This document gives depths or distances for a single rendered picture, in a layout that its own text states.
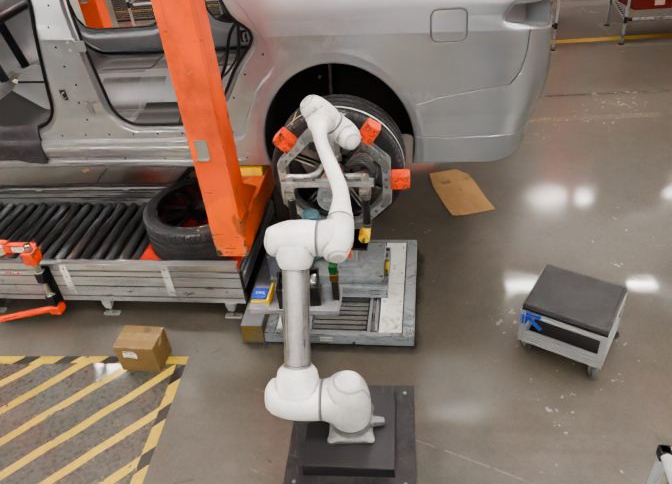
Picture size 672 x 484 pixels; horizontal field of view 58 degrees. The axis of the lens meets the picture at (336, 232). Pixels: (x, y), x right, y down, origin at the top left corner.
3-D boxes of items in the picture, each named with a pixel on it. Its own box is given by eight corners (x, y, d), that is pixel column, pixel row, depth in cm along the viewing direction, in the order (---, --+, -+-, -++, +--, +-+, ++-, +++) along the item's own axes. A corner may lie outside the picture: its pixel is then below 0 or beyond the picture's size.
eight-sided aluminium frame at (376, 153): (393, 222, 311) (389, 125, 279) (393, 229, 306) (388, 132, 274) (289, 222, 320) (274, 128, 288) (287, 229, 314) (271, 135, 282)
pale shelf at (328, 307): (343, 291, 296) (342, 286, 294) (338, 315, 282) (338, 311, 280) (257, 289, 302) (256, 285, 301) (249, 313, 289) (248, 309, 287)
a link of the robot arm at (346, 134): (357, 125, 264) (337, 108, 257) (370, 139, 252) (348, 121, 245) (341, 144, 267) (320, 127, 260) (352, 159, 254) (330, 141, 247)
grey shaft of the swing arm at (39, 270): (68, 308, 361) (36, 241, 332) (64, 314, 357) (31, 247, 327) (54, 308, 362) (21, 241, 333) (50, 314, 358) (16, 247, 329)
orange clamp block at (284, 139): (298, 137, 290) (283, 125, 287) (295, 145, 284) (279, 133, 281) (289, 146, 294) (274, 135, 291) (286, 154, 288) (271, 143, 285)
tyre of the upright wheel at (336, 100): (353, 223, 347) (432, 146, 311) (348, 249, 328) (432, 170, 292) (257, 156, 328) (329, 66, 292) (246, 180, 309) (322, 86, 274)
